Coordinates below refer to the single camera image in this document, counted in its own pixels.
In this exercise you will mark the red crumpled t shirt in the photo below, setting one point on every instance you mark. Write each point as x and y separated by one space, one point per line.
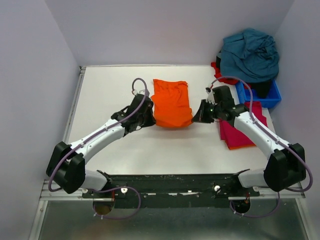
228 81

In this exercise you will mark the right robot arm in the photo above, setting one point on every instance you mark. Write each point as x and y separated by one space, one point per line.
285 161

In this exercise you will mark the folded magenta t shirt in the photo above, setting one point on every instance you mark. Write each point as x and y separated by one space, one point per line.
234 137

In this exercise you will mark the blue plastic bin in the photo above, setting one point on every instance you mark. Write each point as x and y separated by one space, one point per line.
272 99

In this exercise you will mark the teal crumpled t shirt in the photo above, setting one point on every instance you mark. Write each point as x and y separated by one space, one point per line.
250 55

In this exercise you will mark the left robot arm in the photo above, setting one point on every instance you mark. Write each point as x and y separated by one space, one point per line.
67 165

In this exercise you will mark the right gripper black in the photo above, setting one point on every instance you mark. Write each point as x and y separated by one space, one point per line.
205 112

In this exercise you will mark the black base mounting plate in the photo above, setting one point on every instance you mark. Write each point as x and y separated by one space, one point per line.
177 191

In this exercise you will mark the aluminium extrusion rail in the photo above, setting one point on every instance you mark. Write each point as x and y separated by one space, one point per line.
287 192

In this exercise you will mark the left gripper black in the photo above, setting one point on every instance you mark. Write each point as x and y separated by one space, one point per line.
146 116

